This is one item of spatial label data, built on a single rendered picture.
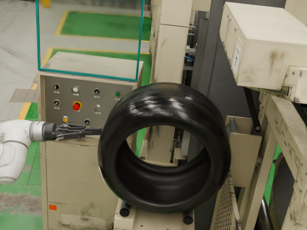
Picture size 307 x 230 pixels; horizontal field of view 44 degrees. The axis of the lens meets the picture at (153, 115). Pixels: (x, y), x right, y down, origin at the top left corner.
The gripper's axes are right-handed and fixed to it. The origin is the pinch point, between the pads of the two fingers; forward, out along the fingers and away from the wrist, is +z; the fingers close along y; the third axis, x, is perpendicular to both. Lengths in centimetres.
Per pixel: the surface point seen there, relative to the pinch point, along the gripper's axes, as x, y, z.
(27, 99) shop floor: 102, 279, -153
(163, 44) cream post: -29.9, 26.3, 29.6
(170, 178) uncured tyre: 33.8, 14.4, 31.8
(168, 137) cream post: 17.4, 26.4, 30.7
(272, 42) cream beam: -46, -36, 63
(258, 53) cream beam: -43, -36, 60
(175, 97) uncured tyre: -17.1, -5.0, 35.2
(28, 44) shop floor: 91, 498, -231
